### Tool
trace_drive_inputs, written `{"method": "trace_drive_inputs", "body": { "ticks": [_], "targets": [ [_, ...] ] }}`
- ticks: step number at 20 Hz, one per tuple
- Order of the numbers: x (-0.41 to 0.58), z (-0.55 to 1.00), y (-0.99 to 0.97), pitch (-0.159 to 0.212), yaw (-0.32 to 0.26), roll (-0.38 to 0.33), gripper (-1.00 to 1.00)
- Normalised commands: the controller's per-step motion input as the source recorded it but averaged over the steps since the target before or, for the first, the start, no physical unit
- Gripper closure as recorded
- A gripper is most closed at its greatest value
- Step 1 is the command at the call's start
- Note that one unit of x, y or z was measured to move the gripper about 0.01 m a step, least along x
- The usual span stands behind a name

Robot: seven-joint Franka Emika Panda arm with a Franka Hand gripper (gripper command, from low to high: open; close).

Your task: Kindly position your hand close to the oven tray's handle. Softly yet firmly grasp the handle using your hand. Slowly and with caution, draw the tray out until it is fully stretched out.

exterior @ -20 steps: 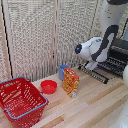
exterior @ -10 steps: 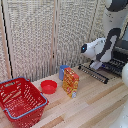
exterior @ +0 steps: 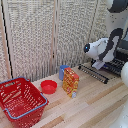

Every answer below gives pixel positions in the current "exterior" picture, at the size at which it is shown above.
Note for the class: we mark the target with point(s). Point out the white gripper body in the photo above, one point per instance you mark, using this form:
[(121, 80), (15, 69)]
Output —
[(97, 49)]

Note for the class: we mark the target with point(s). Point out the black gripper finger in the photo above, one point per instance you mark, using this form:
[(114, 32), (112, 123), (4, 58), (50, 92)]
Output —
[(98, 65)]

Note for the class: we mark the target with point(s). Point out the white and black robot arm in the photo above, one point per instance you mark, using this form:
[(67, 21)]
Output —
[(115, 20)]

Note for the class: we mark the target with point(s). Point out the black oven tray rack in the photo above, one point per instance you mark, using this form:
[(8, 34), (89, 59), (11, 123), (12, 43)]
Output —
[(95, 74)]

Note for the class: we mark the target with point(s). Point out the black toaster oven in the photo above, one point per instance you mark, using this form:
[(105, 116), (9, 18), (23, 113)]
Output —
[(122, 50)]

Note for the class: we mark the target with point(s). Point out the narrow woven screen panel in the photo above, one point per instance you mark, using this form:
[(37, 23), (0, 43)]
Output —
[(101, 23)]

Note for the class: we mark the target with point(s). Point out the medium woven screen panel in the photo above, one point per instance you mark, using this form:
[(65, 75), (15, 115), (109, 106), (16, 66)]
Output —
[(76, 31)]

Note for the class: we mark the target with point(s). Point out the white rounded object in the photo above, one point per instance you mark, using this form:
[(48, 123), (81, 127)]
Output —
[(125, 74)]

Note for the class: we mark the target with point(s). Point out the blue cup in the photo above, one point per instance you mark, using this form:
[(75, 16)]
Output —
[(62, 70)]

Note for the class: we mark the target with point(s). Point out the red plastic bowl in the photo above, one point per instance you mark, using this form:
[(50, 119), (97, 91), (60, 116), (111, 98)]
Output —
[(49, 86)]

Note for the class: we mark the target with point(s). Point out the white curved object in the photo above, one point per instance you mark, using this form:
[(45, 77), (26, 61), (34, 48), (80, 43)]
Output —
[(121, 120)]

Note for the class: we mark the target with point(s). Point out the wide woven screen panel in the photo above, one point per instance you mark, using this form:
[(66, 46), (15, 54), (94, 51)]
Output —
[(30, 36)]

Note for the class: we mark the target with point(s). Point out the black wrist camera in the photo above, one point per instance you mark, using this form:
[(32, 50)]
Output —
[(86, 48)]

